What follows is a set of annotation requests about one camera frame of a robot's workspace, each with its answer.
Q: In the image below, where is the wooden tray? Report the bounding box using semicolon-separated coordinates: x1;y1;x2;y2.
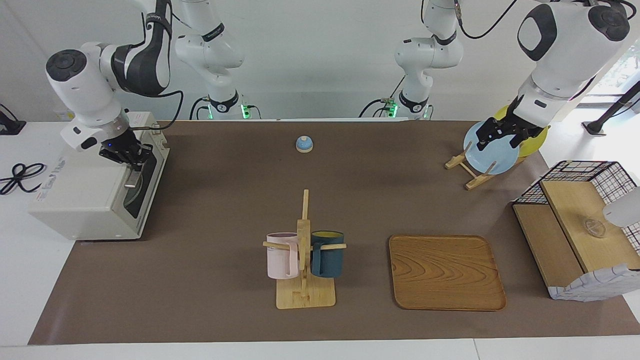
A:
388;234;507;312

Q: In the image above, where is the black desk object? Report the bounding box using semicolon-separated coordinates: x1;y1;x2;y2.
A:
0;103;27;136

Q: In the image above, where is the wooden shelf with wire basket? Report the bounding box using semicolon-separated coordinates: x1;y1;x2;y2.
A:
512;160;640;302

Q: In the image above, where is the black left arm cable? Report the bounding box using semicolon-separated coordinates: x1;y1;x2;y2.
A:
452;0;521;40

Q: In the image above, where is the black left base cable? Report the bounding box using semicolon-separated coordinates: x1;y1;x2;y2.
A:
359;75;407;119

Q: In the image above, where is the light blue plate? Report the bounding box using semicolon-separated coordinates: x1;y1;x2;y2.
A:
463;119;521;176

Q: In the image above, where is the black base cable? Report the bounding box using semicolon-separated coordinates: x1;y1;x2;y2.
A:
359;75;407;119
189;96;213;121

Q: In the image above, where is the coiled black cable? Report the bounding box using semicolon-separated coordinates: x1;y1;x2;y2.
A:
0;162;47;196

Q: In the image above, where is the black right base cable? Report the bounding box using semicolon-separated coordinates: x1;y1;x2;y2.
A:
189;96;213;121

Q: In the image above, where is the dark teal mug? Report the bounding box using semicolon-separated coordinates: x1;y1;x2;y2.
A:
310;230;345;279

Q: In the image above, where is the black stand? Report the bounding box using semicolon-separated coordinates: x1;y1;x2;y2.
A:
582;80;640;137

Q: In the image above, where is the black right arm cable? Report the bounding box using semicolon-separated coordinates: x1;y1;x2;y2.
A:
130;90;185;132

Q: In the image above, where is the brown table mat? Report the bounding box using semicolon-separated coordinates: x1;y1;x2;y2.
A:
27;119;640;346

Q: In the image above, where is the glass oven door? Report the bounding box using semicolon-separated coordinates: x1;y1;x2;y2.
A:
116;134;171;239

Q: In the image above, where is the clear glass item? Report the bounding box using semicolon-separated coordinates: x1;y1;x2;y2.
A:
582;217;607;238

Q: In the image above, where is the wooden plate rack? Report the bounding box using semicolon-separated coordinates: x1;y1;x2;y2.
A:
445;150;526;191

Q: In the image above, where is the yellow plate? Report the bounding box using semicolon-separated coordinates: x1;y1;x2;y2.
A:
494;105;549;157

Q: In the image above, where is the white toaster oven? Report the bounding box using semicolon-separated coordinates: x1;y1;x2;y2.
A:
28;111;171;242

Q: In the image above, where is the wooden mug rack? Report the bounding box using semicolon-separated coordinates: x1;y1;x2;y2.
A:
262;189;347;310

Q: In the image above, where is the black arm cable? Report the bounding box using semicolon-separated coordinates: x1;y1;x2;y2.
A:
130;90;185;132
452;0;521;40

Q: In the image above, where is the pink mug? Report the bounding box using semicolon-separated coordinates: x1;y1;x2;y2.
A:
266;232;301;280

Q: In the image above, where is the white rounded object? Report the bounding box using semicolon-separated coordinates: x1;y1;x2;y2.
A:
602;186;640;228

